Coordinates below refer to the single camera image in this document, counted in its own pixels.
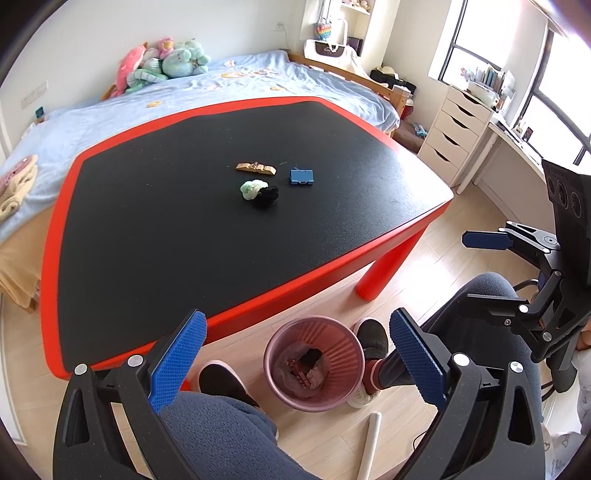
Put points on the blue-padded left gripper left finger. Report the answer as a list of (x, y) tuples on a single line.
[(88, 443)]

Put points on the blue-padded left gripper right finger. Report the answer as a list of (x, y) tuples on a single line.
[(485, 427)]

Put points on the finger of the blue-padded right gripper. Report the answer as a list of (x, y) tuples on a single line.
[(529, 243), (516, 313)]

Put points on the red long box front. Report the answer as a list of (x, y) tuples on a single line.
[(299, 371)]

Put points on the small blue box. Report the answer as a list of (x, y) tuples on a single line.
[(301, 177)]

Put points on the black mesh ball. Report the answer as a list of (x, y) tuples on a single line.
[(266, 197)]

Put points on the tan wooden clip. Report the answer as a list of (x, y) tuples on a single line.
[(256, 168)]

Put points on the green white wrapper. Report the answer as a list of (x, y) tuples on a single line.
[(250, 189)]

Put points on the black plastic block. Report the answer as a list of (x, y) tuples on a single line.
[(310, 359)]

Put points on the pink ribbed trash bin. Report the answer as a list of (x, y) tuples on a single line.
[(335, 376)]

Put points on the person right hand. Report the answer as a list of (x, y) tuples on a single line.
[(584, 339)]

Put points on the white desk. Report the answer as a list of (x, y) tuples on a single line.
[(512, 179)]

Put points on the left black slipper foot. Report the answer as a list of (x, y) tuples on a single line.
[(217, 378)]

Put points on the black slipper foot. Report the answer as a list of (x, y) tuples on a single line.
[(375, 344), (217, 378)]

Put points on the white drawer cabinet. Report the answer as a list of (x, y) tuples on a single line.
[(454, 135)]

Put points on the right black slipper foot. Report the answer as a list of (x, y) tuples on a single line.
[(375, 344)]

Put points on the red-edged black table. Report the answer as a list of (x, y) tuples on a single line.
[(150, 224)]

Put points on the white tote bag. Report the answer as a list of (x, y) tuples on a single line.
[(341, 56)]

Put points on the white shelf unit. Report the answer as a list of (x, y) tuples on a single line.
[(374, 27)]

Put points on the folded beige pink blankets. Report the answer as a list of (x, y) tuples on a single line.
[(16, 184)]

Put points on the rainbow small bag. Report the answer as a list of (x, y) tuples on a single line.
[(323, 30)]

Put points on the bed with blue sheet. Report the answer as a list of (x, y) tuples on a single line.
[(67, 132)]

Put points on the striped green plush toy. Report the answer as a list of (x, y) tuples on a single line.
[(149, 73)]

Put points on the pink plush toy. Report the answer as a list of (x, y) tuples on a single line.
[(127, 66)]

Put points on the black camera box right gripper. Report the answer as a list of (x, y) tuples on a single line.
[(568, 189)]

